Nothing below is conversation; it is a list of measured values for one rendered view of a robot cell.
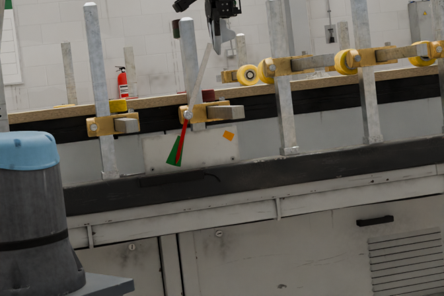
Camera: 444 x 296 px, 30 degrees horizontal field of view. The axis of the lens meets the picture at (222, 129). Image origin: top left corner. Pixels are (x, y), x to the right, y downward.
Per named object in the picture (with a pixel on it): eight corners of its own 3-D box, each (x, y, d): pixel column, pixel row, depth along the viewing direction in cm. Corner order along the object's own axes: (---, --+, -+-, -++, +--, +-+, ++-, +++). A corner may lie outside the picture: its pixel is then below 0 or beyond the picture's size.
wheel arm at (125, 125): (140, 135, 193) (138, 117, 193) (125, 137, 193) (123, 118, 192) (120, 130, 236) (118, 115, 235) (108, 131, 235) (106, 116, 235)
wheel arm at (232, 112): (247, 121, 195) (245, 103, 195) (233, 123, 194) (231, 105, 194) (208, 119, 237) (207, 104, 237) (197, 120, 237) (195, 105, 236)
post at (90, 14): (118, 184, 218) (96, 1, 216) (105, 185, 218) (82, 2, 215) (117, 182, 222) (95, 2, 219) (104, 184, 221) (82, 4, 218)
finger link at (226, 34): (239, 52, 215) (235, 16, 215) (217, 54, 214) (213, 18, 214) (236, 53, 218) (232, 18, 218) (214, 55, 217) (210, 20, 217)
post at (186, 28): (213, 193, 224) (193, 16, 222) (200, 195, 223) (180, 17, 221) (210, 192, 228) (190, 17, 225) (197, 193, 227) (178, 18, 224)
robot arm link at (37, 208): (15, 244, 131) (1, 134, 130) (-48, 242, 141) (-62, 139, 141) (86, 225, 143) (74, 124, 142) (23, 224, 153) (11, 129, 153)
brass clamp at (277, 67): (315, 72, 228) (313, 53, 228) (269, 77, 225) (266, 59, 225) (308, 73, 234) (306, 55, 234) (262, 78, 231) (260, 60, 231)
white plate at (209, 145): (240, 162, 225) (236, 125, 224) (145, 175, 219) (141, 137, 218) (240, 162, 225) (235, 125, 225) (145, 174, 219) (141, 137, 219)
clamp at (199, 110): (231, 118, 224) (229, 100, 224) (182, 125, 221) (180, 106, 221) (226, 118, 229) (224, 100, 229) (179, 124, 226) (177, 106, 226)
